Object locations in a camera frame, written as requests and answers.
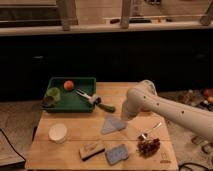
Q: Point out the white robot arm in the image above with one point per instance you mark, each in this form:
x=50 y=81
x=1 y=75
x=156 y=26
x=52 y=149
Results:
x=143 y=97

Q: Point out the spice bottles rack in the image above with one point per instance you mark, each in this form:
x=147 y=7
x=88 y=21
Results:
x=195 y=98

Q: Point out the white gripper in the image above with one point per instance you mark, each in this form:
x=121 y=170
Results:
x=126 y=115

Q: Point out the bunch of dark grapes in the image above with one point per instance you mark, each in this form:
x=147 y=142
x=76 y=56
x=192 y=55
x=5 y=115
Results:
x=149 y=147

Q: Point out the green plastic cup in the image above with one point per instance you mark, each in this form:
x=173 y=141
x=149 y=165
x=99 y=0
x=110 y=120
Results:
x=54 y=92

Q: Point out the silver metal spoon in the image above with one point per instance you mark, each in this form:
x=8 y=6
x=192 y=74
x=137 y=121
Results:
x=144 y=135

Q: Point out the green plastic tray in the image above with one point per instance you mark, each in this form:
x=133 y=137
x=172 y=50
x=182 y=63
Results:
x=70 y=101

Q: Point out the orange ball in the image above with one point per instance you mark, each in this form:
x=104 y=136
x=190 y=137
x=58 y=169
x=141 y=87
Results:
x=68 y=85

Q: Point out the dark small round container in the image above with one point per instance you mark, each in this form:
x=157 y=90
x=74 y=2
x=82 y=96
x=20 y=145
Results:
x=48 y=101

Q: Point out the wooden block brush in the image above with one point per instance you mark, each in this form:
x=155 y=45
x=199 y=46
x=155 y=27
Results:
x=91 y=149

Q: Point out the light blue triangular towel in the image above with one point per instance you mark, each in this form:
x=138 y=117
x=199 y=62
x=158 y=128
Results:
x=112 y=124

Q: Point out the blue sponge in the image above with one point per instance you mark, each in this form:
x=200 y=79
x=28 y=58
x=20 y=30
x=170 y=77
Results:
x=117 y=154

